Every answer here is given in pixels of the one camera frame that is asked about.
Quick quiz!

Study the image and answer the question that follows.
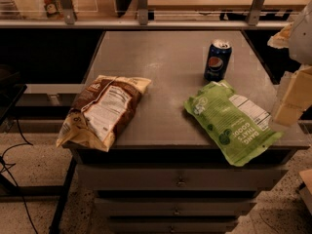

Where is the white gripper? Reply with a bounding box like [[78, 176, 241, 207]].
[[267, 1, 312, 127]]

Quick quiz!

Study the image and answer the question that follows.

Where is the wooden box at right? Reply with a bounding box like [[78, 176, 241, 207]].
[[299, 169, 312, 214]]

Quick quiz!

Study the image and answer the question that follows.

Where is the grey drawer cabinet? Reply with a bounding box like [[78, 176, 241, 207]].
[[68, 30, 308, 234]]

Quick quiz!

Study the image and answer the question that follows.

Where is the blue pepsi can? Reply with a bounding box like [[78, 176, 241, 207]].
[[204, 39, 232, 82]]

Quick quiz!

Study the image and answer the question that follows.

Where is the snack package on shelf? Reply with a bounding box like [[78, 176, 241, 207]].
[[43, 0, 62, 18]]

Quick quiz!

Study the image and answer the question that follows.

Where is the drawer with handle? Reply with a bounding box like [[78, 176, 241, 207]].
[[77, 165, 287, 191], [108, 218, 238, 234], [95, 198, 255, 217]]

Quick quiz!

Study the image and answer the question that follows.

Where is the black cable on floor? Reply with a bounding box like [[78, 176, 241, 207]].
[[0, 117, 40, 234]]

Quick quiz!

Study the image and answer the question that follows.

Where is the middle drawer with handle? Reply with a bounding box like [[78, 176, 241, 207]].
[[95, 198, 255, 217]]

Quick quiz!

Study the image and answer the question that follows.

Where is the black table frame left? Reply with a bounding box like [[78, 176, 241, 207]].
[[0, 65, 76, 234]]

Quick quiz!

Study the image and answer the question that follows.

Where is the bottom drawer with handle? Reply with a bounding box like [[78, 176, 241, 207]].
[[108, 218, 238, 234]]

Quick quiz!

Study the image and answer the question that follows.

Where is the brown chip bag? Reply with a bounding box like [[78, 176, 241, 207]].
[[56, 75, 151, 152]]

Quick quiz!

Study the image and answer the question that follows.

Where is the top drawer with handle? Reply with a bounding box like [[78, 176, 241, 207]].
[[77, 165, 287, 191]]

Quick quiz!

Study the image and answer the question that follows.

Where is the green rice chip bag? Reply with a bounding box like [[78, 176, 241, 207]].
[[184, 80, 284, 167]]

